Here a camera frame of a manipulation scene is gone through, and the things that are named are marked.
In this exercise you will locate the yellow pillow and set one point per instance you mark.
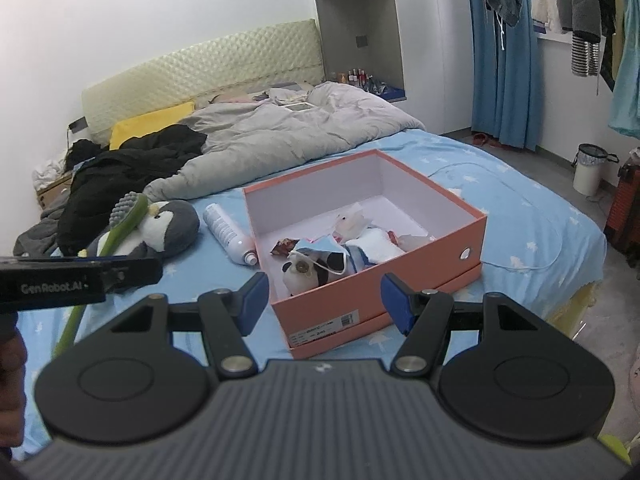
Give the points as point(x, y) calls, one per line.
point(145, 125)

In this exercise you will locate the white spray bottle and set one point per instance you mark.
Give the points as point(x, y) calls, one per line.
point(225, 232)

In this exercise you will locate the grey duvet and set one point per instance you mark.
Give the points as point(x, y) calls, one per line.
point(280, 145)

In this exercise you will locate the person's left hand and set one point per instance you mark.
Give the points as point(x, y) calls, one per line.
point(10, 390)

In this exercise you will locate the panda plush toy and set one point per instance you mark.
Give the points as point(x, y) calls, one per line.
point(300, 277)

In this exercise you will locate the blue face mask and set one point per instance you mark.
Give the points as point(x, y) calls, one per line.
point(320, 245)

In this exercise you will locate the red snack packet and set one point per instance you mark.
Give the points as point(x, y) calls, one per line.
point(282, 247)

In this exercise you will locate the striped knit sweater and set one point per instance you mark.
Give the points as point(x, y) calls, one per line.
point(585, 57)

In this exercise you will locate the black clothing pile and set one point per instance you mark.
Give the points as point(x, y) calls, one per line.
point(110, 175)

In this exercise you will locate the white cloth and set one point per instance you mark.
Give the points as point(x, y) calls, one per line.
point(47, 172)

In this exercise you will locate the blue curtain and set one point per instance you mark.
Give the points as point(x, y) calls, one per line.
point(505, 100)

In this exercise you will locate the brown bedside cabinet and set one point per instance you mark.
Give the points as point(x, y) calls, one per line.
point(52, 192)

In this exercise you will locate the grey cloth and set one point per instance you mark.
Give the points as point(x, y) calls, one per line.
point(35, 237)

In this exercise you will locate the dark hanging garment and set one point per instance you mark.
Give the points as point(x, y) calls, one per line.
point(605, 10)

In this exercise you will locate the red slipper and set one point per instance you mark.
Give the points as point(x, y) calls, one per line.
point(480, 138)
point(495, 143)

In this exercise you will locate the white trash bin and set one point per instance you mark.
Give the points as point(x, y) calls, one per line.
point(587, 175)

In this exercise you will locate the grey hanging jacket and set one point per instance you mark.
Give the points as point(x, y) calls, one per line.
point(580, 0)

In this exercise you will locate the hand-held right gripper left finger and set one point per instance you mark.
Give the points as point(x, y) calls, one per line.
point(255, 302)

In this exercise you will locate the black fluffy cloth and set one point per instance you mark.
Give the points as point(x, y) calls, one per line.
point(82, 152)

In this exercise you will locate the dark red suitcase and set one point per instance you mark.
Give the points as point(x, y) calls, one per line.
point(625, 210)

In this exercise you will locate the grey penguin plush toy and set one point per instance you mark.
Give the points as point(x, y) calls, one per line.
point(175, 225)

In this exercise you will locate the teal hanging garment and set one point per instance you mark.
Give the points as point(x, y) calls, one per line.
point(630, 85)

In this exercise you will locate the orange cardboard box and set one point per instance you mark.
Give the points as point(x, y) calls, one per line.
point(400, 280)

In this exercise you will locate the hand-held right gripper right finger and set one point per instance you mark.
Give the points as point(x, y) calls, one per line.
point(397, 305)

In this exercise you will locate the row of cosmetic bottles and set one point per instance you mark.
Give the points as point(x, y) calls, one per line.
point(355, 77)

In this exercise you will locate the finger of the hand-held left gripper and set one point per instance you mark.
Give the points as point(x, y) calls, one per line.
point(132, 272)

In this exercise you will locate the blue storage tray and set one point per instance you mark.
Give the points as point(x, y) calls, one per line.
point(392, 92)

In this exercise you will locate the blue tissue packet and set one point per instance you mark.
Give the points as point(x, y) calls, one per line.
point(375, 245)

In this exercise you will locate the wall power socket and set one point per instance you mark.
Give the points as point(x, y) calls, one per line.
point(77, 125)

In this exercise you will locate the clear plastic wrapper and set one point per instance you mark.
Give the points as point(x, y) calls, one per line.
point(352, 222)
point(412, 242)

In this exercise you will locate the white and grey wardrobe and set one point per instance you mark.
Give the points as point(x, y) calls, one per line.
point(430, 50)

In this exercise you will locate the white tablet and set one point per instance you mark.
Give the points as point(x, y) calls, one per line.
point(299, 106)

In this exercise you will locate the blue star-print bed sheet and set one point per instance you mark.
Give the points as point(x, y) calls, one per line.
point(525, 220)

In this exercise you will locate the pink pillow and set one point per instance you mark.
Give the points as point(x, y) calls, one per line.
point(235, 99)

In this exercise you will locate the cream padded headboard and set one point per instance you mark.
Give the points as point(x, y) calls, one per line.
point(200, 70)

